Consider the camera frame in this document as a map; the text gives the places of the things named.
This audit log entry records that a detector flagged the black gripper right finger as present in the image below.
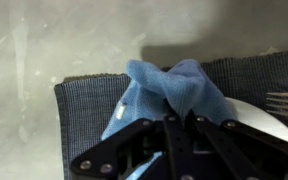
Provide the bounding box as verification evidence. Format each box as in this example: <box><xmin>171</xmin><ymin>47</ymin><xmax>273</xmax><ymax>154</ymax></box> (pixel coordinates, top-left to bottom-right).
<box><xmin>185</xmin><ymin>111</ymin><xmax>288</xmax><ymax>180</ymax></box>

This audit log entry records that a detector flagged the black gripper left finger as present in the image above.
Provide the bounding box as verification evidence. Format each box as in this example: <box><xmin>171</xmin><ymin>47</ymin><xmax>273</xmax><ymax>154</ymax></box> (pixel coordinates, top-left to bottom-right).
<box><xmin>69</xmin><ymin>99</ymin><xmax>198</xmax><ymax>180</ymax></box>

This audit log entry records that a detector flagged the light blue microfibre cloth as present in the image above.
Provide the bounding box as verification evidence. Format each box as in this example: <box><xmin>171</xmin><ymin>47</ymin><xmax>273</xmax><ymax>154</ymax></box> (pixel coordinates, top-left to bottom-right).
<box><xmin>100</xmin><ymin>58</ymin><xmax>240</xmax><ymax>180</ymax></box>

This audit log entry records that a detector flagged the white round plate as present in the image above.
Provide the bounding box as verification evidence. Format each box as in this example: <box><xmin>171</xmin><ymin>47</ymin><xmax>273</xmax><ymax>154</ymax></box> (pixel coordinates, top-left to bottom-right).
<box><xmin>223</xmin><ymin>97</ymin><xmax>288</xmax><ymax>149</ymax></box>

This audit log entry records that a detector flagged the dark blue fabric placemat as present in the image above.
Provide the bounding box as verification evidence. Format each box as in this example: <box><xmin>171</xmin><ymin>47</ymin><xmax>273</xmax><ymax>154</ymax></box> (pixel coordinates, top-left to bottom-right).
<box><xmin>53</xmin><ymin>48</ymin><xmax>288</xmax><ymax>180</ymax></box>

